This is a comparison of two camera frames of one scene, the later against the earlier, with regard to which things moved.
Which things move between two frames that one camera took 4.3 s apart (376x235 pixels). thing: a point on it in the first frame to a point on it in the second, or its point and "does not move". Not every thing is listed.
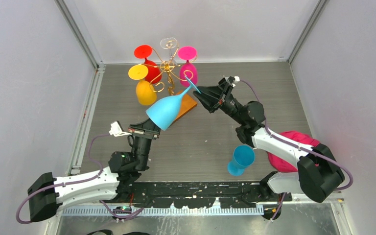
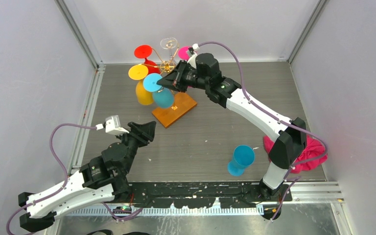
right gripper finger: (211, 95) to (172, 81)
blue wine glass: (243, 155) does not move
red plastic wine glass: (154, 75) does not move
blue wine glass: (164, 112) to (162, 97)
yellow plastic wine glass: (145, 92) does not move
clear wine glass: (169, 42) does not move
